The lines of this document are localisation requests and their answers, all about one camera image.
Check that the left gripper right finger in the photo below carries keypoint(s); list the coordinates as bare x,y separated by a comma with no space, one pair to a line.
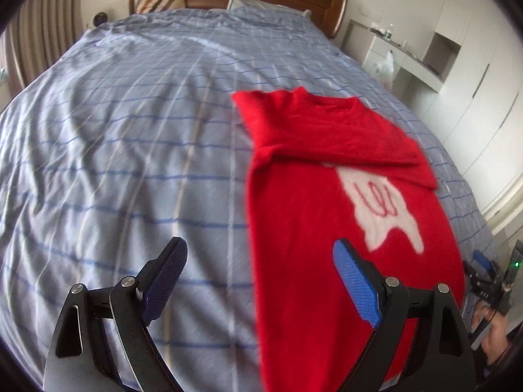
418,340

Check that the grey bed pillow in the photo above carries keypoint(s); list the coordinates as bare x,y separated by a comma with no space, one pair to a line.
260,4

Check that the items on desk top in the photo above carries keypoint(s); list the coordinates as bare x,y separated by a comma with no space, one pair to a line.
383,31

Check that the white desk with drawers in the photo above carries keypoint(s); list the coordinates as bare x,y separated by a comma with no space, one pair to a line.
370,50

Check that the white wardrobe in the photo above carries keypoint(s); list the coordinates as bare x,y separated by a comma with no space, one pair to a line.
480,91

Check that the blue plaid duvet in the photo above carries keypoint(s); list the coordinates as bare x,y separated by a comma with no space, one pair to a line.
130,139

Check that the small round bedside device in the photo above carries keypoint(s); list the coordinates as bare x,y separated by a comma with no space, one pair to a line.
100,19

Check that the person right hand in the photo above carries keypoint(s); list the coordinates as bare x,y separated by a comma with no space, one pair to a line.
495,342

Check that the beige curtain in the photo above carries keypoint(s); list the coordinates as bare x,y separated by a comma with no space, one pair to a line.
37,35

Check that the white plastic bag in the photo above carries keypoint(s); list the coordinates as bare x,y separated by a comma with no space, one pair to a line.
383,71

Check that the red knit sweater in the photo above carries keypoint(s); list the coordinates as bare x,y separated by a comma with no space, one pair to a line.
326,168

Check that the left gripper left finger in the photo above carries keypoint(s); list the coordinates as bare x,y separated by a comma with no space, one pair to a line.
80,358

